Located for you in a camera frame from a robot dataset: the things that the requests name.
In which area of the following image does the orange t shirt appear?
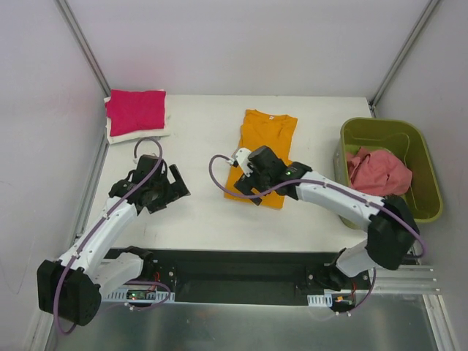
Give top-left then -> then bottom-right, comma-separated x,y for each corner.
224,110 -> 298,210

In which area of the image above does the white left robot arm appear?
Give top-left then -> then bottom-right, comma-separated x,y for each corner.
37,155 -> 190,326

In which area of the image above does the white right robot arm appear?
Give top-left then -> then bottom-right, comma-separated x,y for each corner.
231,146 -> 419,291

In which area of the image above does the folded white t shirt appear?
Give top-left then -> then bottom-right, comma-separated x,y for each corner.
104,97 -> 170,144

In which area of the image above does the folded magenta t shirt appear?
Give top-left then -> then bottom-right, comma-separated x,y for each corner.
105,89 -> 166,137

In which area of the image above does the salmon pink t shirt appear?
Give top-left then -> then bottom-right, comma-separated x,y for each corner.
346,147 -> 412,197

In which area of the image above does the olive green plastic basket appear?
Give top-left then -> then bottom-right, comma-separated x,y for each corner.
333,118 -> 442,224

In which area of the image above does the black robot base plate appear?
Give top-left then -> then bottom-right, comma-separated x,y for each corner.
142,249 -> 336,306

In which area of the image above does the left white cable duct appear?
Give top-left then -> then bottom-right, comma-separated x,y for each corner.
102,288 -> 176,303

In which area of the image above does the white cable duct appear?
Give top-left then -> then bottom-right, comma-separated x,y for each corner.
307,293 -> 333,308
102,288 -> 176,303

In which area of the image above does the right white cable duct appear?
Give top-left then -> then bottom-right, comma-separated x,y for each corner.
307,293 -> 333,308

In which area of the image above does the right aluminium frame post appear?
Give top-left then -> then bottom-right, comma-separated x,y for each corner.
369,0 -> 442,112

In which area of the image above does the aluminium frame post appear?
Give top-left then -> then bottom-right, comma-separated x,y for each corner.
369,0 -> 442,112
55,0 -> 110,97

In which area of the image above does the left aluminium frame post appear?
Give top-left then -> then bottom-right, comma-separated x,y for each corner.
55,0 -> 110,97

